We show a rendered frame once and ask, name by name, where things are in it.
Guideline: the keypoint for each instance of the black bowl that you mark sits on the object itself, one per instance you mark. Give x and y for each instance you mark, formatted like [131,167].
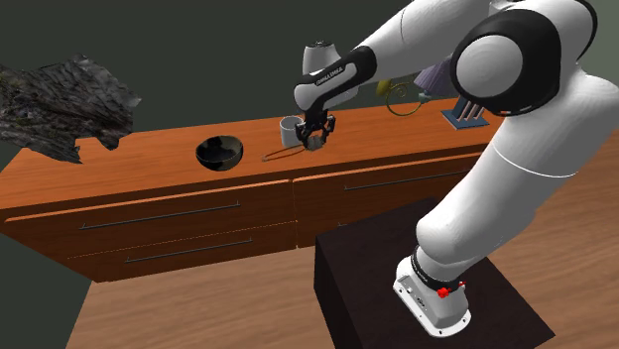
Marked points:
[219,153]

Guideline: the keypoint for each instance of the thin brown tongs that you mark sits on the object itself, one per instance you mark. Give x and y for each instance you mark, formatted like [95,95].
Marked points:
[283,153]

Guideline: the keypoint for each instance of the white cup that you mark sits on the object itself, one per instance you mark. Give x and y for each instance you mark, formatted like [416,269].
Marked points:
[288,133]

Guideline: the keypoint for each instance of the small grey lump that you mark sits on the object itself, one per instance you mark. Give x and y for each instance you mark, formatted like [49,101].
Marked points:
[316,143]

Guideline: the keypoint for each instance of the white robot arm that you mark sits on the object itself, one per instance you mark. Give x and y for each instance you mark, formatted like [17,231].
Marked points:
[517,145]

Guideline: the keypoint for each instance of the dark robot stand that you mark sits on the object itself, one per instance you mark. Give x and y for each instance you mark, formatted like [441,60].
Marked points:
[367,280]

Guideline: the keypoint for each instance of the orange wooden chest of drawers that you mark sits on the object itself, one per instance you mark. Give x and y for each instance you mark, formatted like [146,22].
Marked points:
[145,193]

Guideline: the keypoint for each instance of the purple pleated lamp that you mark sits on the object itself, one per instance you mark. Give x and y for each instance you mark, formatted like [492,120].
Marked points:
[437,80]

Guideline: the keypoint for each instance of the dark grey rough slab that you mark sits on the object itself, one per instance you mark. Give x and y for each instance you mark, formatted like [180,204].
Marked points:
[63,106]

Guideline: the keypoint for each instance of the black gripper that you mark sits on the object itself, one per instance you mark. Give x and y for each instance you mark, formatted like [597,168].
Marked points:
[315,121]

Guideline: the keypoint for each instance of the blue stand with pale rods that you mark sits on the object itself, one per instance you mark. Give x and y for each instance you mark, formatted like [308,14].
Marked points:
[464,120]

